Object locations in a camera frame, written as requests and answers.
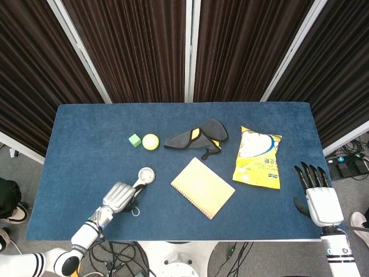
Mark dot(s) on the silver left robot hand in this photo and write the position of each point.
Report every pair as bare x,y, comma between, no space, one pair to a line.
118,197

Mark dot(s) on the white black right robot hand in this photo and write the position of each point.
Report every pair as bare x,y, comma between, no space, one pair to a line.
323,205

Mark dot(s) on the small white handheld fan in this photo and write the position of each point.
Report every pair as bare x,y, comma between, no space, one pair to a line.
146,175

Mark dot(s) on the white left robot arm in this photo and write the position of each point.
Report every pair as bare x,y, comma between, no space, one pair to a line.
85,234

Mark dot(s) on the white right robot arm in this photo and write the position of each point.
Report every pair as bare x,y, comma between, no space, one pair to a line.
338,254

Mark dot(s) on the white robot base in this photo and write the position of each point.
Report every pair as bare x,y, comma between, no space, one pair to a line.
180,261

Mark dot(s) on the green cube block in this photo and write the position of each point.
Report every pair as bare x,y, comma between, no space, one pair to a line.
135,141

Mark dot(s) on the yellow tennis ball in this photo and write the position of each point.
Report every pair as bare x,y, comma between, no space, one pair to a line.
150,142

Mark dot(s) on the blue table cover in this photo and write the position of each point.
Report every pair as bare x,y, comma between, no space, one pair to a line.
86,130

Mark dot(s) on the yellow marshmallow bag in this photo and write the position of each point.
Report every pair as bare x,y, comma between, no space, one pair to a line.
256,167

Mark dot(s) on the black and yellow sleep mask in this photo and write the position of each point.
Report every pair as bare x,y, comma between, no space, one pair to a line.
180,140

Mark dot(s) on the yellow spiral notebook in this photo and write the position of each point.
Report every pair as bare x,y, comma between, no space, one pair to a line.
203,187

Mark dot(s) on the white and black shoe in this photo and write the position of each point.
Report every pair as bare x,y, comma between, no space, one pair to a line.
18,213
3,239

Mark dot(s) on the black trouser leg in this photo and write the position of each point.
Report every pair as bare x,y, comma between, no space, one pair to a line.
8,196

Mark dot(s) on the dark brown pleated curtain panel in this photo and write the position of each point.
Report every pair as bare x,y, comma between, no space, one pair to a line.
340,72
245,49
129,49
29,72

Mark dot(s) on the white partition frame rail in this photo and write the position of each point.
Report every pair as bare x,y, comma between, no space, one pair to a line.
21,147
346,138

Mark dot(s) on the white partition post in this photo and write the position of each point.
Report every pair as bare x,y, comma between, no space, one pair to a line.
291,52
79,52
191,52

